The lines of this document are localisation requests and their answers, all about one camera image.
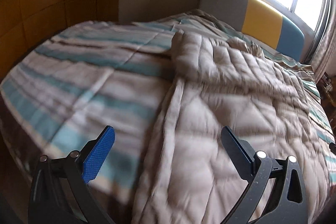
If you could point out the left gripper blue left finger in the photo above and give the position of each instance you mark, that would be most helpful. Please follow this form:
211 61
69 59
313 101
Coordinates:
48 203

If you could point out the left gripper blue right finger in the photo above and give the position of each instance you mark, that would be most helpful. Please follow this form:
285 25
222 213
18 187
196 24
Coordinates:
287 202

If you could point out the beige quilted down jacket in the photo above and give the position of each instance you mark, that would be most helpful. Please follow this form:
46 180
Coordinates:
187 175

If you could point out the striped bed cover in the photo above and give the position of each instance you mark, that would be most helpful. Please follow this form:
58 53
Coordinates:
91 75

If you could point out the items on side table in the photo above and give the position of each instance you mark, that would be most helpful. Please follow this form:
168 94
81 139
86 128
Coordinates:
327 84

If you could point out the right floral curtain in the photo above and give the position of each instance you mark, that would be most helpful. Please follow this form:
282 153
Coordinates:
326 48

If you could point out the grey yellow blue headboard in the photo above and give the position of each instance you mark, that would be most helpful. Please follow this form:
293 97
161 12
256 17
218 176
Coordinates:
259 20

